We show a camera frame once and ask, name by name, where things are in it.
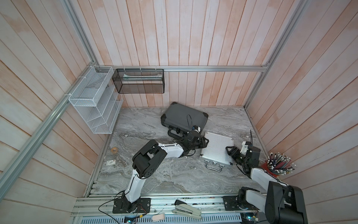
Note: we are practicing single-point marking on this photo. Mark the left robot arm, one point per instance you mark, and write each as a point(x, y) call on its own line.
point(151, 155)

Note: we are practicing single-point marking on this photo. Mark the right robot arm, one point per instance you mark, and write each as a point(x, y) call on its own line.
point(282, 204)

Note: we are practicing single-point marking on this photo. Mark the small white card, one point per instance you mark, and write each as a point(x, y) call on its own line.
point(111, 162)

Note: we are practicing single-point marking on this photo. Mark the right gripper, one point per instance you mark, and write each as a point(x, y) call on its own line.
point(233, 152)

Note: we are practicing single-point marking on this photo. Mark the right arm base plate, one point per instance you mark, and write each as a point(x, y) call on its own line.
point(231, 203)

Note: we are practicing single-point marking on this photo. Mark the white wire mesh shelf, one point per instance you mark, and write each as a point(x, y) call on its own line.
point(95, 98)

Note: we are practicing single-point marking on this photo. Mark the tape roll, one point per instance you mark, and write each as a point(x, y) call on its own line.
point(114, 150)

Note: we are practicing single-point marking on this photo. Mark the pink eraser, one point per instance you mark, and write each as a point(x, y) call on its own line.
point(158, 217)

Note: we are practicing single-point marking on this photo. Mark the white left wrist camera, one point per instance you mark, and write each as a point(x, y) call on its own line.
point(196, 128)

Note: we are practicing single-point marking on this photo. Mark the red pencil cup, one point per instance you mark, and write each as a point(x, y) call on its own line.
point(278, 164)

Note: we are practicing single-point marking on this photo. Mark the black mesh basket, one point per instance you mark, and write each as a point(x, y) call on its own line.
point(131, 81)

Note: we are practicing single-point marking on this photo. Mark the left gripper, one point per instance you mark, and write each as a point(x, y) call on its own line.
point(203, 141)

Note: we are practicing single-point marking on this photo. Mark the grey stapler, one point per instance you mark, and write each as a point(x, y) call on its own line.
point(182, 208)

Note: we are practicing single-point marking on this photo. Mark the dark grey poker case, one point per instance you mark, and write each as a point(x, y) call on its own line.
point(180, 119)

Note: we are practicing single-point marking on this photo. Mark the aluminium frame rail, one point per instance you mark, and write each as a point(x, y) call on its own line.
point(213, 68)

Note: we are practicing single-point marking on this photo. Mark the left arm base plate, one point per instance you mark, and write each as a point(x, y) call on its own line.
point(122, 205)

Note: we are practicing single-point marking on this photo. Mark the silver aluminium poker case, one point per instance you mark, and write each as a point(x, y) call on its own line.
point(215, 154)

